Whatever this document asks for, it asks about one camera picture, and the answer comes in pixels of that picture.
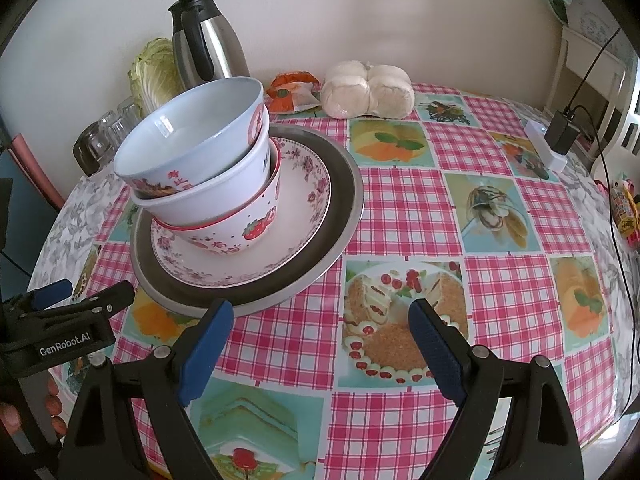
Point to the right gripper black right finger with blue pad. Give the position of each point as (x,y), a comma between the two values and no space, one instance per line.
(539,439)

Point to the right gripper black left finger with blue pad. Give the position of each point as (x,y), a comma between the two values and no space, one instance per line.
(103,440)

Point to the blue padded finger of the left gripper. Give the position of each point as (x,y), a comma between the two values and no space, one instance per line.
(52,294)

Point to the round stainless steel plate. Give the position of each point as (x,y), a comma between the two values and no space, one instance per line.
(308,266)

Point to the strawberry pattern white bowl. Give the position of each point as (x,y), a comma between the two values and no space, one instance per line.
(241,228)

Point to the large pale blue bowl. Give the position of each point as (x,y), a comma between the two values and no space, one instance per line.
(194,137)

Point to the plain white bowl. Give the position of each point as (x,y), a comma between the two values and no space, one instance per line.
(215,197)

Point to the pink floral round plate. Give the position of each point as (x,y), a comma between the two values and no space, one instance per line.
(305,195)

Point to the person's left hand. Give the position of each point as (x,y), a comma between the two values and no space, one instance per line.
(11,419)

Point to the dark blue refrigerator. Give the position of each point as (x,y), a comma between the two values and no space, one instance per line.
(29,206)

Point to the clear drinking glasses group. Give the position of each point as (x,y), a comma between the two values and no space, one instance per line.
(97,145)

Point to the pink checkered tablecloth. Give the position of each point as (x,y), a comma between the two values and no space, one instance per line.
(325,386)

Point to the green napa cabbage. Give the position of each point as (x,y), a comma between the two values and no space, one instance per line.
(153,76)

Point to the colourful toy packet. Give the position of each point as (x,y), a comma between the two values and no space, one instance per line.
(625,211)

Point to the white power strip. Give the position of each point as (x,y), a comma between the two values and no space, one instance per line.
(535,131)

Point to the stainless steel thermos jug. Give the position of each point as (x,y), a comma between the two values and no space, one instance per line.
(205,45)

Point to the black power adapter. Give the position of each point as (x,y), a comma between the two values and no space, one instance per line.
(561,133)

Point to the orange snack packet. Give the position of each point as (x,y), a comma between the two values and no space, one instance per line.
(292,92)

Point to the bag of white buns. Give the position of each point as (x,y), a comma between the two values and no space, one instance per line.
(353,89)

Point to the white chair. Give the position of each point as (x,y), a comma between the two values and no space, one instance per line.
(608,76)

